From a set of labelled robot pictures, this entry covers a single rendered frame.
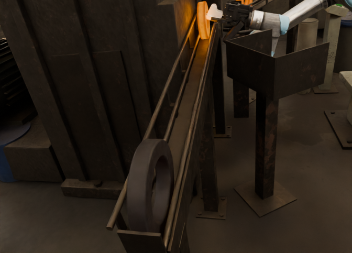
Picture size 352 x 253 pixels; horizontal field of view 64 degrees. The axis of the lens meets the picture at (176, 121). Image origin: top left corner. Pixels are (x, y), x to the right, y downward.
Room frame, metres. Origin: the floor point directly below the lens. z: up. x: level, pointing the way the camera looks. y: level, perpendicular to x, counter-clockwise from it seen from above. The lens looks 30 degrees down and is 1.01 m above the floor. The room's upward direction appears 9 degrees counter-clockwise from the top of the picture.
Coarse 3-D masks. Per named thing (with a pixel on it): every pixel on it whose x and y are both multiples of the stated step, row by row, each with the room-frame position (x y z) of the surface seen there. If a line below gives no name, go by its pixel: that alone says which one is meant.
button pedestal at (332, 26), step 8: (328, 8) 1.82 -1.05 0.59; (336, 8) 1.79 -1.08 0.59; (344, 8) 1.78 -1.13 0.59; (328, 16) 1.89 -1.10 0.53; (336, 16) 1.85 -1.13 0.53; (344, 16) 1.77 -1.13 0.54; (328, 24) 1.86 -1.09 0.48; (336, 24) 1.85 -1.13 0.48; (328, 32) 1.86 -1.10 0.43; (336, 32) 1.84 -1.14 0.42; (328, 40) 1.85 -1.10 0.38; (336, 40) 1.84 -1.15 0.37; (336, 48) 1.84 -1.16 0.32; (328, 56) 1.85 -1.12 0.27; (328, 64) 1.85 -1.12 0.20; (328, 72) 1.85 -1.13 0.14; (328, 80) 1.84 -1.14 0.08; (312, 88) 1.91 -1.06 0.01; (320, 88) 1.86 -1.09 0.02; (328, 88) 1.84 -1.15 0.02
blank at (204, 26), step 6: (198, 6) 1.25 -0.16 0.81; (204, 6) 1.24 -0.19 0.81; (198, 12) 1.23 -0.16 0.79; (204, 12) 1.22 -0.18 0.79; (198, 18) 1.22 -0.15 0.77; (204, 18) 1.21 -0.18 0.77; (198, 24) 1.21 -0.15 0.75; (204, 24) 1.21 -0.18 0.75; (204, 30) 1.21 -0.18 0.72; (204, 36) 1.23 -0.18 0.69
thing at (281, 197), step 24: (240, 48) 0.92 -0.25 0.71; (264, 48) 1.06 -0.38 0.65; (312, 48) 0.81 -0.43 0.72; (240, 72) 0.93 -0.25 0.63; (264, 72) 0.81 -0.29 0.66; (288, 72) 0.78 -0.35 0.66; (312, 72) 0.81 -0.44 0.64; (264, 96) 0.92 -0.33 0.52; (264, 120) 0.91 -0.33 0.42; (264, 144) 0.91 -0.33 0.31; (264, 168) 0.91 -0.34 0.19; (240, 192) 0.97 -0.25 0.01; (264, 192) 0.91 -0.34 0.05; (288, 192) 0.93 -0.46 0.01
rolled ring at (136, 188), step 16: (144, 144) 0.42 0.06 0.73; (160, 144) 0.43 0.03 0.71; (144, 160) 0.37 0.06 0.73; (160, 160) 0.45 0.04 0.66; (128, 176) 0.36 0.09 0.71; (144, 176) 0.35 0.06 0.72; (160, 176) 0.46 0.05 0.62; (128, 192) 0.34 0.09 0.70; (144, 192) 0.33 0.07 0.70; (160, 192) 0.44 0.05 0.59; (128, 208) 0.32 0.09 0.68; (144, 208) 0.32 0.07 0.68; (160, 208) 0.41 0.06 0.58; (144, 224) 0.31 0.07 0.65; (160, 224) 0.36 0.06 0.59
